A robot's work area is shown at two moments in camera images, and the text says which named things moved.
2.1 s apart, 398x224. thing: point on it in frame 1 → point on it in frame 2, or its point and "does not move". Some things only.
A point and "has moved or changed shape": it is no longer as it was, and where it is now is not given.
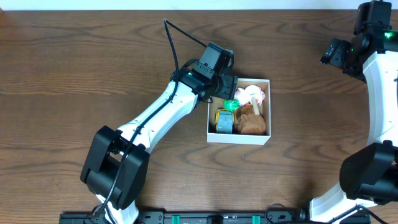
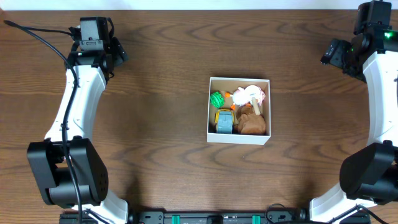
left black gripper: [229, 86] → [119, 51]
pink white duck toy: [244, 96] does not move
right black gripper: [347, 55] does not move
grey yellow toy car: [224, 121] does not move
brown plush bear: [249, 123] does not move
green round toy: [231, 105] has moved or changed shape
